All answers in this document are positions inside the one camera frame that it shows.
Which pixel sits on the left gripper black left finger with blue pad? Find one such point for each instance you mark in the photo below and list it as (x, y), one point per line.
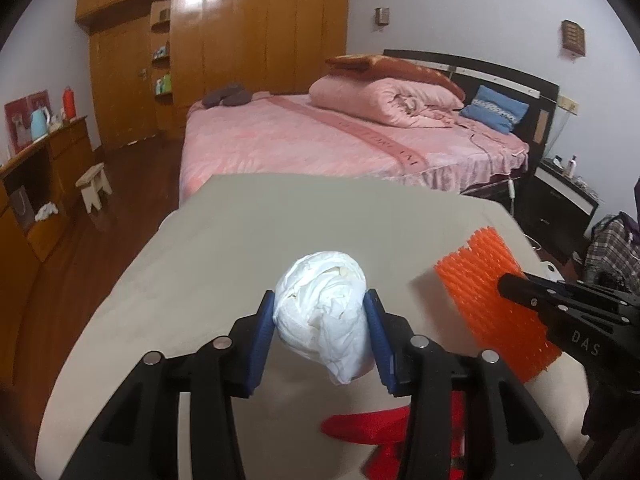
(135, 435)

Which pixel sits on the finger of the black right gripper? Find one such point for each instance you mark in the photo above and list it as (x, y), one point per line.
(542, 296)

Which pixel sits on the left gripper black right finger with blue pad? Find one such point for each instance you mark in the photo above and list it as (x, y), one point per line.
(468, 415)

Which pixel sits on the orange spiky mat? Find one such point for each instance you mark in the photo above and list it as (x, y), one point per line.
(470, 276)

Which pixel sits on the red cloth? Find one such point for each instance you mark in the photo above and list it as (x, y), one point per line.
(387, 430)

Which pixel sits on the white diaper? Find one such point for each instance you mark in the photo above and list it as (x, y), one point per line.
(319, 315)

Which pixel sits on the plaid bag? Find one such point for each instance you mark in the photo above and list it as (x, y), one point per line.
(613, 254)

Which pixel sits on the black white nightstand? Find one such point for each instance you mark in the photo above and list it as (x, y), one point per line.
(555, 211)

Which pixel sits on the white lotion bottle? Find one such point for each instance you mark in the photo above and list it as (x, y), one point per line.
(571, 167)

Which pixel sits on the blue pillow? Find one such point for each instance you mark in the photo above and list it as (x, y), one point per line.
(495, 110)

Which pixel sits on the black headboard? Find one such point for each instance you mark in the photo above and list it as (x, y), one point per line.
(469, 73)

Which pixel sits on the folded pink quilt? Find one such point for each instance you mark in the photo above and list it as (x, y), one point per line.
(388, 101)

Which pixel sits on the small wooden stool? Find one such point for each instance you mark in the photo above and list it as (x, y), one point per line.
(91, 184)

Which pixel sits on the wooden sideboard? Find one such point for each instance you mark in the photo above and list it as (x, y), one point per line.
(38, 195)

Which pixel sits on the dark red pillow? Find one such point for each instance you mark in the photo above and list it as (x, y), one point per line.
(374, 67)

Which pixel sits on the pink covered bed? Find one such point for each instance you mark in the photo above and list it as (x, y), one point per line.
(287, 135)

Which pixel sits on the light blue kettle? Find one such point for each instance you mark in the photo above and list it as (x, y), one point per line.
(39, 123)

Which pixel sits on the red thermos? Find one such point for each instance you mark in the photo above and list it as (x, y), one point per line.
(69, 107)

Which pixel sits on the wooden wardrobe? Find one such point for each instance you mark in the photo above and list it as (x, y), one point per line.
(150, 60)

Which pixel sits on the beige wall socket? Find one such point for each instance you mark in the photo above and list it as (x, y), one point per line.
(567, 104)

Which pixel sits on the brown wall lamp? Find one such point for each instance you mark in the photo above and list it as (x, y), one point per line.
(573, 38)

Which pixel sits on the red picture frame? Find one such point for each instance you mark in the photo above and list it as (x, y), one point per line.
(18, 118)

